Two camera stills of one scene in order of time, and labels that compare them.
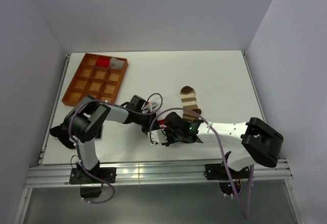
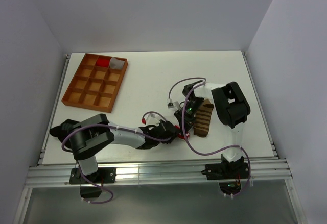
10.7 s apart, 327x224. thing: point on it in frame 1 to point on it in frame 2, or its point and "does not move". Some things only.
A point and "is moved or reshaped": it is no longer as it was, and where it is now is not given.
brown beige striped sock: x=189 y=102 is moved or reshaped
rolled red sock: x=103 y=61 does not move
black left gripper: x=151 y=125 to x=173 y=134
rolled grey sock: x=116 y=64 does not move
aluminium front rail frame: x=60 y=176 does not move
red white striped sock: x=161 y=122 is moved or reshaped
